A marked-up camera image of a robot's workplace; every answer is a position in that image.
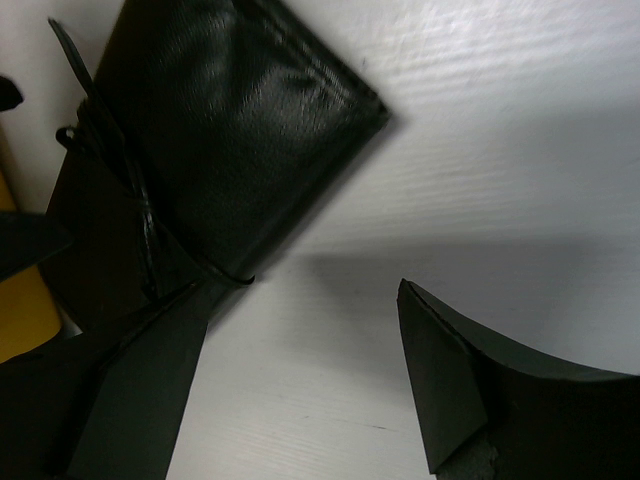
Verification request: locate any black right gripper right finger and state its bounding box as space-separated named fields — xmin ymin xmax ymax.
xmin=397 ymin=280 xmax=639 ymax=479

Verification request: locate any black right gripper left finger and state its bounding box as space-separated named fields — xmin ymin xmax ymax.
xmin=1 ymin=284 xmax=207 ymax=479

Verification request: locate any yellow hard-shell suitcase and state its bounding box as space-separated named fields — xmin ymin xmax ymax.
xmin=1 ymin=75 xmax=62 ymax=363

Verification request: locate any black box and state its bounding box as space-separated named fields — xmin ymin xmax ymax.
xmin=41 ymin=1 xmax=389 ymax=330

